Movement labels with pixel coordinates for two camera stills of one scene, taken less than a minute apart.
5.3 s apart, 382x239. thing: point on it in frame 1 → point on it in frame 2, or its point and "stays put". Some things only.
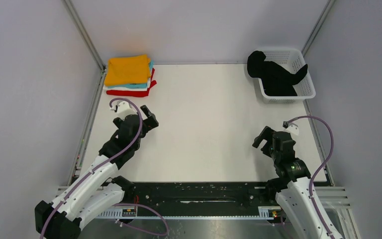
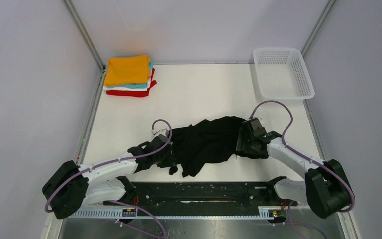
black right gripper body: [274, 154] → [247, 146]
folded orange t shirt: [128, 70] stays put
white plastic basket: [290, 60] stays put
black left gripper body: [144, 131] → [164, 160]
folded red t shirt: [138, 93] stays put
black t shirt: [276, 80] → [193, 148]
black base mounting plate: [202, 198] stays put
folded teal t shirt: [139, 85] stays put
